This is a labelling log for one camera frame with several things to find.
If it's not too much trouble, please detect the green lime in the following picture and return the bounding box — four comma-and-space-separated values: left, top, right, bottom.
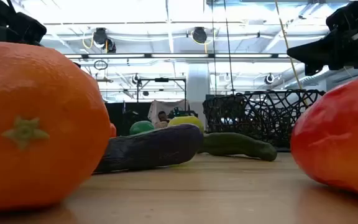
129, 120, 156, 136

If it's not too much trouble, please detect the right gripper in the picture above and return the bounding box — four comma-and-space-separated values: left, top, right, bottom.
287, 0, 358, 77

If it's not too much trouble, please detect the yellow hanging cable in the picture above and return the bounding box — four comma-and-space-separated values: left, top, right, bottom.
273, 0, 309, 106

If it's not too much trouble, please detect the black wire basket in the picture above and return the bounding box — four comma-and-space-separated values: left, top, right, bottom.
202, 89, 326, 150

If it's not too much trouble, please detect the orange fruit green stem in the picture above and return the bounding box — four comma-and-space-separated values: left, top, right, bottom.
0, 41, 112, 213

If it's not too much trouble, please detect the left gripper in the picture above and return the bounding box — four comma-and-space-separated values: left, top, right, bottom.
0, 0, 81, 68

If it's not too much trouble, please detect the white draped cloth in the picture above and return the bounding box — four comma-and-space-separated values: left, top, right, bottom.
147, 99, 190, 125

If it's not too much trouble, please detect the silver ventilation duct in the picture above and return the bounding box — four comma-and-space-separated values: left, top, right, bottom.
286, 63, 328, 91

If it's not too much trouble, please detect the black background rig frame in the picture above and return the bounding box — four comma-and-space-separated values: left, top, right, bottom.
136, 77, 188, 103

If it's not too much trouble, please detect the long ceiling light strip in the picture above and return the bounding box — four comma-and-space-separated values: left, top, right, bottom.
63, 53, 291, 60

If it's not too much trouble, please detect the dark green cucumber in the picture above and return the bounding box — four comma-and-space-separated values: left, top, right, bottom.
197, 132, 278, 162

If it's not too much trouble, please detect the red yellow peach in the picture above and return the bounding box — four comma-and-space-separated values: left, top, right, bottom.
290, 73, 358, 200

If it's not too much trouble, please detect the thick black hanging cable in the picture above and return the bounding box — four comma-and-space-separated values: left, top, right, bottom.
223, 0, 235, 93

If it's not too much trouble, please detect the thin black hanging cable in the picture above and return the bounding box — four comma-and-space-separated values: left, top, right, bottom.
211, 0, 217, 95

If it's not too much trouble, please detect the yellow green apple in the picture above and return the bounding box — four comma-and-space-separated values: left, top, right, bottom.
167, 116, 205, 134

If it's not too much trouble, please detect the purple eggplant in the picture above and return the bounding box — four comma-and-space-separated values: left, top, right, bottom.
93, 123, 204, 174

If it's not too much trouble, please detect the black partition panel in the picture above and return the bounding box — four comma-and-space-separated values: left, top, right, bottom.
105, 101, 152, 137

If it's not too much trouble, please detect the black hanging cable ring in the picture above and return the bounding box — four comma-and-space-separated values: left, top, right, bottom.
93, 59, 109, 71

